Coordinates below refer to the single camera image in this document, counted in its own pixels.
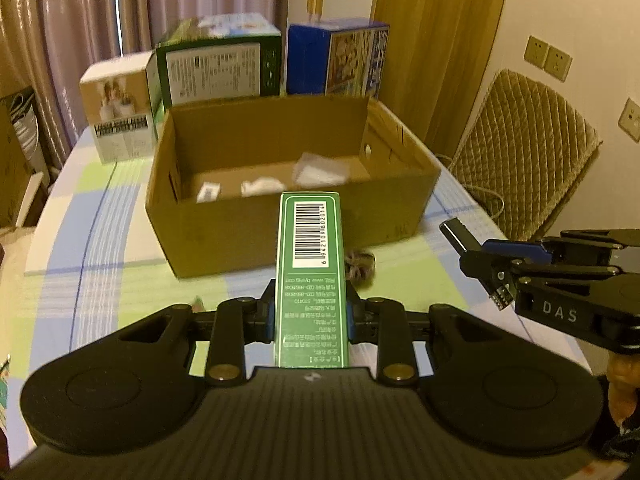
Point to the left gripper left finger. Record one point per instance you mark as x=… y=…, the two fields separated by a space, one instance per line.
x=238 y=322

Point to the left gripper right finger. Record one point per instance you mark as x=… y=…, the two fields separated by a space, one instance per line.
x=383 y=322

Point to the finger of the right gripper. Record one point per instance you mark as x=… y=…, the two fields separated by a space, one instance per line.
x=520 y=249
x=524 y=268

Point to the black comb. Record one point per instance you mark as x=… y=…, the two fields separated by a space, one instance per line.
x=487 y=268

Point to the brown velvet scrunchie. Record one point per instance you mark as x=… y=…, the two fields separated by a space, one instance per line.
x=360 y=268

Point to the small green medicine box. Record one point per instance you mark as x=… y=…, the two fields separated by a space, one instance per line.
x=310 y=328

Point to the white barcode box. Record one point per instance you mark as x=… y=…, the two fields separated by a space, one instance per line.
x=208 y=192

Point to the white sock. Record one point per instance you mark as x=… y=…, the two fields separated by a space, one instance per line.
x=262 y=186

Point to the clear plastic bag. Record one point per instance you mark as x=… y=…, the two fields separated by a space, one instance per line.
x=315 y=171

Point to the person right hand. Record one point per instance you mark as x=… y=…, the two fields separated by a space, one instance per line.
x=623 y=373

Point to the open brown cardboard box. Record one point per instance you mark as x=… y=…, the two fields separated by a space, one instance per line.
x=392 y=176

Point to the checked tablecloth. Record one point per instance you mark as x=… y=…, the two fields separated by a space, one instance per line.
x=95 y=265

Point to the brown cardboard storage box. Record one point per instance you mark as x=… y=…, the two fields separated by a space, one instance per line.
x=24 y=172

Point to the white photo product box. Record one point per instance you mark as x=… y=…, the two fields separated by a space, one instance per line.
x=120 y=97

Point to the green milk carton box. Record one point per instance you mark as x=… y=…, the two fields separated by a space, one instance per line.
x=225 y=56

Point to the golden yellow curtain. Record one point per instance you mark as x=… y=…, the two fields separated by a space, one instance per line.
x=436 y=57

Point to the blue milk carton box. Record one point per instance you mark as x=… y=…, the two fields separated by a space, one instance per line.
x=344 y=56

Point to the pink window curtain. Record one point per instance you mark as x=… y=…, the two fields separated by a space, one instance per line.
x=48 y=44

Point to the beige wall socket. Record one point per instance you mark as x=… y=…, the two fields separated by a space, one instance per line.
x=536 y=51
x=557 y=63
x=629 y=120

